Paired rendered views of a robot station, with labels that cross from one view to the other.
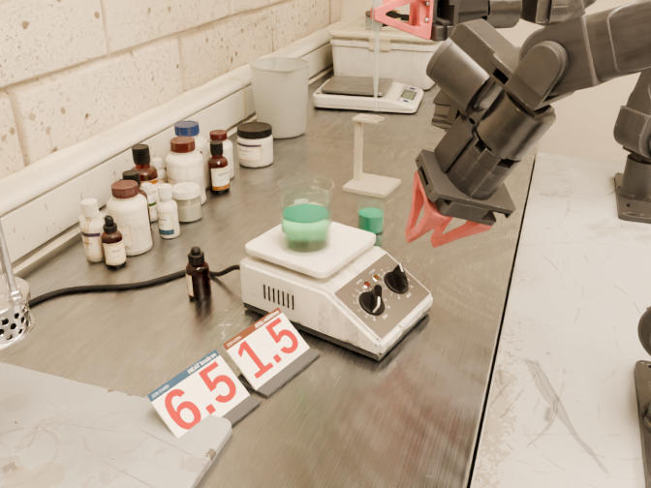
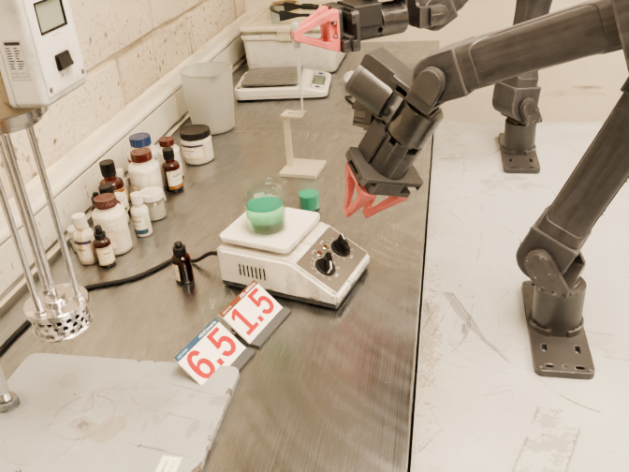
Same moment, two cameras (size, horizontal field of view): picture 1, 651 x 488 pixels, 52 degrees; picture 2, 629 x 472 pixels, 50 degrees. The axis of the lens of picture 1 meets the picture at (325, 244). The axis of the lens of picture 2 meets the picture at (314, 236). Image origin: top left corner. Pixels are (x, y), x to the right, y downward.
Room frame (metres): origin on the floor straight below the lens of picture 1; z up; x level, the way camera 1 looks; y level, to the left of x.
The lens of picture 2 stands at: (-0.19, 0.06, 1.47)
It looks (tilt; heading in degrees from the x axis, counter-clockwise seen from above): 29 degrees down; 353
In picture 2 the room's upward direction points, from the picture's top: 4 degrees counter-clockwise
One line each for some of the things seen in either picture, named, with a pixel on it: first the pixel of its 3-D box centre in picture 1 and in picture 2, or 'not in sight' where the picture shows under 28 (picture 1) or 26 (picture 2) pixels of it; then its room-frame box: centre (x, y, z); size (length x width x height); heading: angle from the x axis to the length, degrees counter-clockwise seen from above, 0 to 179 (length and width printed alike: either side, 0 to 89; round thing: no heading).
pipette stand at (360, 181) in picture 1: (373, 152); (300, 141); (1.11, -0.08, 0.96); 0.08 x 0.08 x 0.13; 63
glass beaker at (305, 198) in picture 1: (308, 216); (267, 206); (0.70, 0.02, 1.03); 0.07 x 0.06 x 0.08; 54
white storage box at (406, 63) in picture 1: (396, 48); (300, 36); (2.00, -0.21, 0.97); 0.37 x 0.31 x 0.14; 160
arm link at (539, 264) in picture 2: not in sight; (555, 261); (0.49, -0.33, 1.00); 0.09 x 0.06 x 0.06; 137
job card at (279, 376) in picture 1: (272, 350); (255, 312); (0.59, 0.06, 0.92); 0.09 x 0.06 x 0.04; 144
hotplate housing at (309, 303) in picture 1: (328, 280); (287, 254); (0.70, 0.00, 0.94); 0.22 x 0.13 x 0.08; 56
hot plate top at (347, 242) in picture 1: (311, 243); (270, 226); (0.72, 0.02, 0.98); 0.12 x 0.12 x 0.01; 55
